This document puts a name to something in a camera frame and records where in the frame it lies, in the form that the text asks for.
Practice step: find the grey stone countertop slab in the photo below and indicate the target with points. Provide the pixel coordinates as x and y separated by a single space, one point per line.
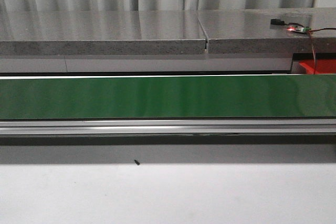
101 33
242 31

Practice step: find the red plastic bin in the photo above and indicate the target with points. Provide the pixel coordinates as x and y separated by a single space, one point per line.
323 66

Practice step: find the green conveyor belt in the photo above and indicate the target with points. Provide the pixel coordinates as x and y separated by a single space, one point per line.
270 96

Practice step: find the small green circuit board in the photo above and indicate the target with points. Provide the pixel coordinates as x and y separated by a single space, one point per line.
298 29

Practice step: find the grey stone countertop slab left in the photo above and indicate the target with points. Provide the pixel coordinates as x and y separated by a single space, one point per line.
101 33

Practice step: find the black usb plug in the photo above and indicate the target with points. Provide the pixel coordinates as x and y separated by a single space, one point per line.
277 22

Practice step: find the grey stone countertop slab right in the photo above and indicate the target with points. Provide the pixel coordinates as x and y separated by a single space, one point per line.
242 31

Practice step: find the aluminium conveyor side rail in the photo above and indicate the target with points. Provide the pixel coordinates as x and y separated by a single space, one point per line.
233 126

